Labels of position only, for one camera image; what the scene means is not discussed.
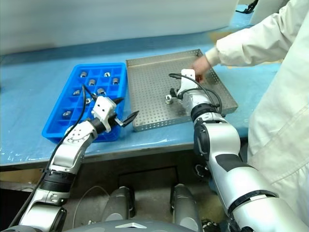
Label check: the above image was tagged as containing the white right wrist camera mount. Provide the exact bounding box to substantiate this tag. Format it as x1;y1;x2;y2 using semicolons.
178;69;197;94

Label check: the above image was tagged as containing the person's right hand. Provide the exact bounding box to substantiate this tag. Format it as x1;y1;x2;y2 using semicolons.
191;55;212;82

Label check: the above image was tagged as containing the grey robot torso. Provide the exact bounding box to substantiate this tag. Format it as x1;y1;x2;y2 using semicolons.
72;218;184;232

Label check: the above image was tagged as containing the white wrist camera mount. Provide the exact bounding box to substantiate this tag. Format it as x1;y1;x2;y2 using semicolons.
178;69;197;94
91;96;116;133

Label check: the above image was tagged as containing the brown cardboard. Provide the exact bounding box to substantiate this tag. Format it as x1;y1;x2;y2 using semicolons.
0;169;44;185

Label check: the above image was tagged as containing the black clamp stand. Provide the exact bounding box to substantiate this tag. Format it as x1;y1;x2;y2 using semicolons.
235;0;259;14

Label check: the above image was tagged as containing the grey right robot leg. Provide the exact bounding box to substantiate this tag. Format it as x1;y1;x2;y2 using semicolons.
171;183;202;232

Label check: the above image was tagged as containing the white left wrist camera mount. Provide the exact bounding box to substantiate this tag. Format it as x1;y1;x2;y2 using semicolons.
91;96;116;133

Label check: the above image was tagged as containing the white backdrop panel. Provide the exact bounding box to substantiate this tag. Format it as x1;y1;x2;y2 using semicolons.
0;0;242;55

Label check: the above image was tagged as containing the grey robot leg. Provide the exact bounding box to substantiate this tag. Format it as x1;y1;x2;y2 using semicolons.
171;183;202;232
102;186;135;222

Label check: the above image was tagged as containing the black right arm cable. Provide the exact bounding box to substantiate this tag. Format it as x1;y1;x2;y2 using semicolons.
168;73;223;114

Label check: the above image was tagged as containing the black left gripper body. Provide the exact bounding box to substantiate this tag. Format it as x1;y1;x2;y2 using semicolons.
109;104;124;128

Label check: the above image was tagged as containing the blue compartment tray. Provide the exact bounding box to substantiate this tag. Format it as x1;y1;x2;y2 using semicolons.
41;62;128;144

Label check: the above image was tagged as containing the person in white coat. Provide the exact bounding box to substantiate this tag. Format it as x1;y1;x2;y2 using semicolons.
247;0;309;216

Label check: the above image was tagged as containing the grey left robot leg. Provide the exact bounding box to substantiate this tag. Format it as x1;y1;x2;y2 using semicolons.
102;186;135;222

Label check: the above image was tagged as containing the perforated metal tray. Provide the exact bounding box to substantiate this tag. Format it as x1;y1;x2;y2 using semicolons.
125;48;239;132

